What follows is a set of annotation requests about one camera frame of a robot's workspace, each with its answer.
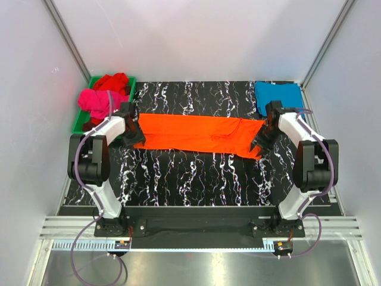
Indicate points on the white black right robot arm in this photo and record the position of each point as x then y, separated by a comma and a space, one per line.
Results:
315, 169

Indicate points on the connector box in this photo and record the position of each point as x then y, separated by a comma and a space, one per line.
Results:
283, 246
122, 244

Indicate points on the pink t shirt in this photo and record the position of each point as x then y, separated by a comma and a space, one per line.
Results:
99, 104

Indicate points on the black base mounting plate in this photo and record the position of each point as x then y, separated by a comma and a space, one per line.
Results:
195, 232

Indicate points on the orange t shirt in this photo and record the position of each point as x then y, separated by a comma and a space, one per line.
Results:
204, 134

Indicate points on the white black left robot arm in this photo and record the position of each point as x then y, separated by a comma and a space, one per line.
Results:
89, 165

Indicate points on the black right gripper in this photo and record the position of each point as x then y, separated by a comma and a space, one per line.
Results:
258, 141

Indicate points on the dark maroon t shirt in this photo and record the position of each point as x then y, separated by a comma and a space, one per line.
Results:
90, 124

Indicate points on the right connector box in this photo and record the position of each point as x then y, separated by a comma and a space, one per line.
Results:
283, 246

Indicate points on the aluminium frame rail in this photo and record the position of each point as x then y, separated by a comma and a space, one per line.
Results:
332, 227

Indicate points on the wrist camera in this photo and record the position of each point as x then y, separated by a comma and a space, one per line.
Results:
128, 109
272, 108

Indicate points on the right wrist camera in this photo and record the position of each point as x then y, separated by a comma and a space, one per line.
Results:
272, 108

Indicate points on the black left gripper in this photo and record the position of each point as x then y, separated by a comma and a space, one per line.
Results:
139, 137

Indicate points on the folded blue t shirt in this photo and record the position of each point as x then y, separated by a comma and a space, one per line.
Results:
288, 93

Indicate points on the red t shirt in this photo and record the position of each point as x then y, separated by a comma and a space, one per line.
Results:
117, 83

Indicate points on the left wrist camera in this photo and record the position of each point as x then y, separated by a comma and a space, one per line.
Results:
128, 109

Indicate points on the left connector box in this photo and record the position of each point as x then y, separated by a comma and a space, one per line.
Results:
122, 244

